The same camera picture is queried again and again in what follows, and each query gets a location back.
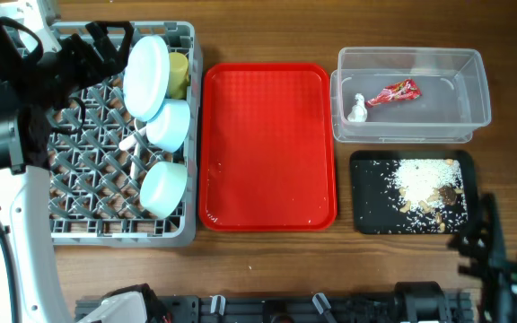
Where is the white plastic spoon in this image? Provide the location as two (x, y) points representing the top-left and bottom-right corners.
(118, 127), (146, 151)

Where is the yellow plastic cup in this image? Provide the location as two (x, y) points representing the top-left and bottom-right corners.
(167, 52), (189, 100)

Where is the red plastic tray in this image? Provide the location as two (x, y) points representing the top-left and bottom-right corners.
(199, 63), (337, 232)

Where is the light blue plate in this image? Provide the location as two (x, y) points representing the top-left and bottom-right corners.
(123, 35), (170, 122)

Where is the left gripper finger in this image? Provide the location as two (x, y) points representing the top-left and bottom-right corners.
(85, 21), (134, 74)
(0, 17), (44, 90)

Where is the black waste tray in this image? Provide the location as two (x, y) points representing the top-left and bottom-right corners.
(349, 150), (478, 234)

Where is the clear plastic bin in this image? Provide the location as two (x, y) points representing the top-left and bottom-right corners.
(330, 47), (492, 144)

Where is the food scraps and rice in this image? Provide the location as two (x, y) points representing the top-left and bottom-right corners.
(361, 159), (469, 234)

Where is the green bowl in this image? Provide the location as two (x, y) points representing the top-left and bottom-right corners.
(139, 161), (188, 219)

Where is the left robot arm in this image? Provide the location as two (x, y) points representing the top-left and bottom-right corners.
(0, 16), (134, 322)

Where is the grey dishwasher rack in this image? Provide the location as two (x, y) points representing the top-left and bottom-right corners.
(48, 22), (203, 248)

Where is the red snack wrapper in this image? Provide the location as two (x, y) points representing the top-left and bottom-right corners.
(365, 79), (422, 108)

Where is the light blue bowl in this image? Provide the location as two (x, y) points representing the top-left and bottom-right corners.
(146, 99), (190, 153)

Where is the white tissue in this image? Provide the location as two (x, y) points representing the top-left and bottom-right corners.
(346, 93), (368, 122)

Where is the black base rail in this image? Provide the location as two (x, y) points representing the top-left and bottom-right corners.
(74, 292), (473, 323)

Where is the white plastic fork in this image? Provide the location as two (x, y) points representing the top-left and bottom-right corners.
(130, 118), (145, 180)

